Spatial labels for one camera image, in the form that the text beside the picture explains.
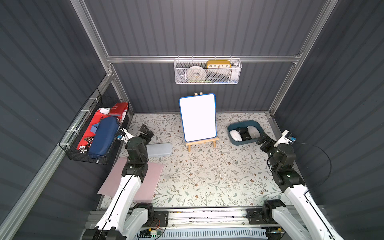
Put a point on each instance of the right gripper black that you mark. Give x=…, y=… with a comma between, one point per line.
x=264, y=142

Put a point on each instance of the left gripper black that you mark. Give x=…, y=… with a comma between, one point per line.
x=145, y=132

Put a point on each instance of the grey beige computer mouse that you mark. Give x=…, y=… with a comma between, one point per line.
x=253, y=132

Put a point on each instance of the black bulky computer mouse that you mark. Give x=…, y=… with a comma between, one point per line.
x=244, y=133

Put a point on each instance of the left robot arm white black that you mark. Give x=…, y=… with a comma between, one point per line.
x=120, y=198

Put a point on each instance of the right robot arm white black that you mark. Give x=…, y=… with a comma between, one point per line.
x=281, y=158

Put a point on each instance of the grey blue flat case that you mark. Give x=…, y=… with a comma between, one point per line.
x=159, y=150

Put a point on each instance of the navy blue pouch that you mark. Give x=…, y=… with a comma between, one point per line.
x=104, y=137

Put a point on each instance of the wooden easel stand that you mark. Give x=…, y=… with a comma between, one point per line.
x=201, y=142

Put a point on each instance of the white tape roll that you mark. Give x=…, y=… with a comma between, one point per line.
x=196, y=74

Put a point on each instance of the white bottle in basket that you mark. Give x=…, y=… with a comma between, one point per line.
x=237, y=66

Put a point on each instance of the yellow clock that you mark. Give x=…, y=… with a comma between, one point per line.
x=219, y=64

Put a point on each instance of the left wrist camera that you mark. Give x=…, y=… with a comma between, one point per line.
x=123, y=135

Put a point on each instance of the black wire wall basket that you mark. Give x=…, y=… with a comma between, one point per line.
x=69, y=144

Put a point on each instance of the white board blue frame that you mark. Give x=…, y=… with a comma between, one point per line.
x=198, y=117

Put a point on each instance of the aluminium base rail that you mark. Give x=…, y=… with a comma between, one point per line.
x=210, y=216

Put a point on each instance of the white wire mesh basket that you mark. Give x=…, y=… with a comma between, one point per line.
x=214, y=76

